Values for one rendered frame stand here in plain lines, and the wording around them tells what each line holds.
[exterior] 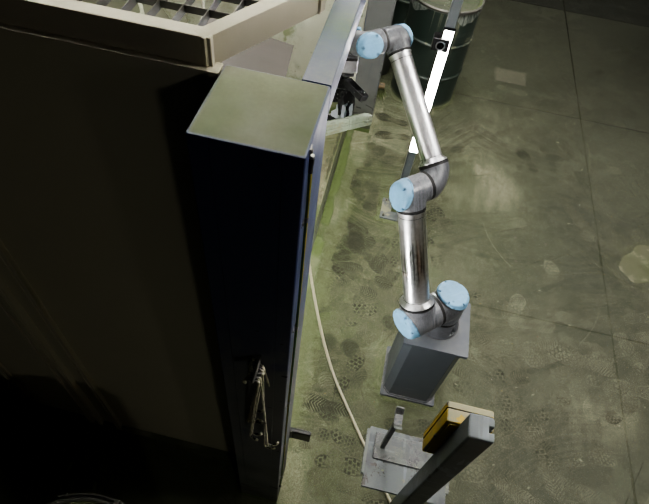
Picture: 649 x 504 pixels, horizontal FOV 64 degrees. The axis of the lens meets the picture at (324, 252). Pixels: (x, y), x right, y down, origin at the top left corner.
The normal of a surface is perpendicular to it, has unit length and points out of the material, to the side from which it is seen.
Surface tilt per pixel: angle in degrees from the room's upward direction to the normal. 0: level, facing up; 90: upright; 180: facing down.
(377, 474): 0
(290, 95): 0
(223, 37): 90
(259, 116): 0
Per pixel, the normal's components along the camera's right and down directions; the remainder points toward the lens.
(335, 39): 0.09, -0.60
